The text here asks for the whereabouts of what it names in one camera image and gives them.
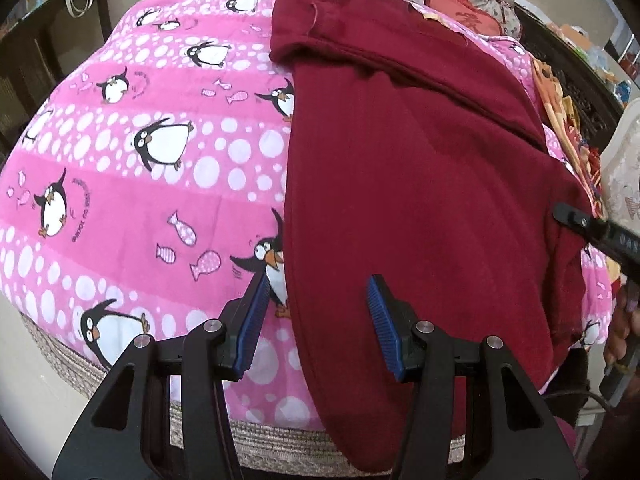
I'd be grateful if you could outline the dark red knit sweater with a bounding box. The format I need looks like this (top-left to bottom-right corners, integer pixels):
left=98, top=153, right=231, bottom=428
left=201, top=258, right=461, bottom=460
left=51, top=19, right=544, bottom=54
left=270, top=0, right=589, bottom=472

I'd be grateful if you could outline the person's right hand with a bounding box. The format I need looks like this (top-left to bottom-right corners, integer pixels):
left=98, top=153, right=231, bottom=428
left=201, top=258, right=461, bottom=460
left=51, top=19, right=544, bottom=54
left=603, top=281, right=639, bottom=365

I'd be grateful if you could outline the white upholstered chair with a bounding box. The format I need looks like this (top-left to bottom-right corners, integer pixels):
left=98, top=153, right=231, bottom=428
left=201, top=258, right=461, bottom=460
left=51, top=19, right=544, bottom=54
left=601, top=99, right=640, bottom=235

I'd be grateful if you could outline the orange patterned cloth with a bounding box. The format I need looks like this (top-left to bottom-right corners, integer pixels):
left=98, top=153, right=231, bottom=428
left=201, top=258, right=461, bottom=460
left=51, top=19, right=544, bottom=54
left=532, top=58, right=608, bottom=220

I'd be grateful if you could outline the woven mattress edge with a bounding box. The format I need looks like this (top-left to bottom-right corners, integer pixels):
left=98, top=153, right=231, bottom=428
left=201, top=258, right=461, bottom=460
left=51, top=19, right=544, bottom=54
left=19, top=311, right=469, bottom=465

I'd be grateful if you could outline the pink penguin print blanket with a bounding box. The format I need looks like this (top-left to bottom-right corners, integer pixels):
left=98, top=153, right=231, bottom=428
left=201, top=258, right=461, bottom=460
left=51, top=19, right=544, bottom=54
left=1, top=0, right=612, bottom=431

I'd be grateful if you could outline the right red heart pillow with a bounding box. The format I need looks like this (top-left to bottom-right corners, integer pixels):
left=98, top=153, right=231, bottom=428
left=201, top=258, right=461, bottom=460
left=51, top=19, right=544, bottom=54
left=425, top=0, right=502, bottom=36

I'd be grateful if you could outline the dark wooden side table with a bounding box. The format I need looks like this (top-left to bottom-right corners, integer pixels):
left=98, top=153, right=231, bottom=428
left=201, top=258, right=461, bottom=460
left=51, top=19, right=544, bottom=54
left=1, top=0, right=113, bottom=156

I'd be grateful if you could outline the dark carved wooden bed frame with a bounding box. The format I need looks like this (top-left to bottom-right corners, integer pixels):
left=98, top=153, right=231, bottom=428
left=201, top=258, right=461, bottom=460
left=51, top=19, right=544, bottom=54
left=514, top=4, right=624, bottom=153

